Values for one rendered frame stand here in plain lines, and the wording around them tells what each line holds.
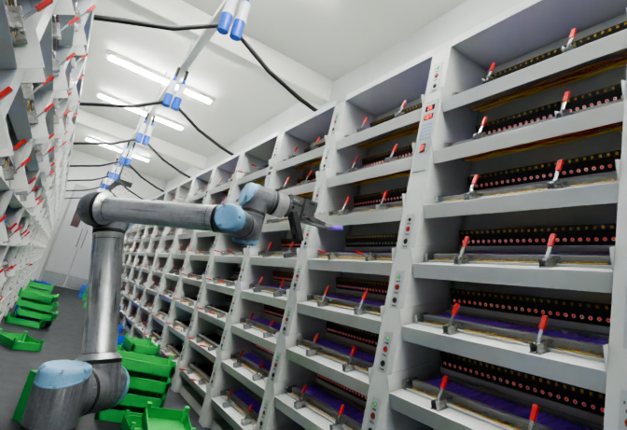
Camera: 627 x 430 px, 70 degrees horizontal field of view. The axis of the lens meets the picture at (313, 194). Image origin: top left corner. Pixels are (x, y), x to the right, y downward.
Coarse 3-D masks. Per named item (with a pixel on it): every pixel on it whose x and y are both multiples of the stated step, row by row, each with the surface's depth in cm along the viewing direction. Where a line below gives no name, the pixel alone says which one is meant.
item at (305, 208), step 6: (294, 198) 165; (300, 198) 167; (294, 204) 166; (300, 204) 166; (306, 204) 166; (312, 204) 168; (288, 210) 162; (294, 210) 165; (300, 210) 167; (306, 210) 165; (312, 210) 168; (300, 216) 165; (306, 216) 165; (312, 216) 166; (300, 222) 171; (306, 222) 168; (312, 222) 168
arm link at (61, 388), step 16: (48, 368) 132; (64, 368) 133; (80, 368) 136; (48, 384) 129; (64, 384) 131; (80, 384) 134; (96, 384) 142; (32, 400) 129; (48, 400) 128; (64, 400) 130; (80, 400) 135; (96, 400) 142; (32, 416) 127; (48, 416) 128; (64, 416) 130
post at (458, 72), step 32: (448, 64) 163; (448, 128) 159; (448, 160) 158; (416, 192) 154; (416, 224) 148; (448, 224) 154; (416, 288) 144; (448, 288) 151; (384, 320) 146; (416, 352) 141; (384, 384) 137; (384, 416) 133
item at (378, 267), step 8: (312, 248) 206; (320, 248) 208; (328, 248) 211; (336, 248) 213; (352, 248) 206; (360, 248) 200; (368, 248) 196; (376, 248) 191; (384, 248) 186; (392, 248) 153; (312, 256) 206; (392, 256) 152; (312, 264) 200; (320, 264) 194; (328, 264) 188; (336, 264) 183; (344, 264) 178; (352, 264) 173; (360, 264) 168; (368, 264) 164; (376, 264) 160; (384, 264) 156; (392, 264) 153; (360, 272) 169; (368, 272) 165; (376, 272) 160; (384, 272) 156
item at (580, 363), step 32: (416, 320) 140; (448, 320) 132; (480, 320) 130; (512, 320) 125; (544, 320) 104; (576, 320) 112; (608, 320) 105; (448, 352) 122; (480, 352) 113; (512, 352) 105; (544, 352) 101; (576, 352) 98; (576, 384) 92
